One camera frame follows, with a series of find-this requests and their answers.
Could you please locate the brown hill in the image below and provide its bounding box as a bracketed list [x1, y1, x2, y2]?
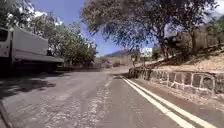
[99, 49, 141, 68]

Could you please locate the sign on pole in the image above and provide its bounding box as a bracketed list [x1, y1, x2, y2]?
[139, 47, 154, 64]

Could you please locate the row of green trees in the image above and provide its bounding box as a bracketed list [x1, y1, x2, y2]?
[0, 0, 98, 68]

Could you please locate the grey asphalt road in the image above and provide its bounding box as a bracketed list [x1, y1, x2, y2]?
[0, 64, 224, 128]

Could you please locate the large spreading tree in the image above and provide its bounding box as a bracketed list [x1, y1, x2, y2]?
[79, 0, 221, 63]

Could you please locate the double pale painted line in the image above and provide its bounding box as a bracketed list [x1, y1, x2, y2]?
[121, 77, 218, 128]

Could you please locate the white truck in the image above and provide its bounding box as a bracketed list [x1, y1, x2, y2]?
[0, 26, 65, 74]

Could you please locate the dry earth bank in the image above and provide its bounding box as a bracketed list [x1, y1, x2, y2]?
[133, 44, 224, 75]

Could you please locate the stone retaining wall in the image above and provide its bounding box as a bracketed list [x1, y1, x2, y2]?
[128, 67, 224, 98]

